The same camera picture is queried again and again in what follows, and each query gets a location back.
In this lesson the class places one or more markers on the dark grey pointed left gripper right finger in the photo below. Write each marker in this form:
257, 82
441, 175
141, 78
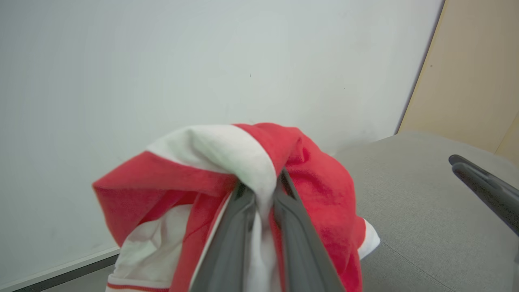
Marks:
488, 190

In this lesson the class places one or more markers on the grey fabric sofa seat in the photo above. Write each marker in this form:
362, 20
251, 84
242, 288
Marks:
425, 227

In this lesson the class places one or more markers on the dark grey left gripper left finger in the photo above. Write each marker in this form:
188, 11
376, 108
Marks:
227, 251

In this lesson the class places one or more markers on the beige wooden panel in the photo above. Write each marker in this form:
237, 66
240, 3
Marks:
466, 77

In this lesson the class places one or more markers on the red and white garment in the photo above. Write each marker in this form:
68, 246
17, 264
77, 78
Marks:
324, 194

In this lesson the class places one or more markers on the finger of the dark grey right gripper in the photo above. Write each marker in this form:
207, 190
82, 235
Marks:
302, 251

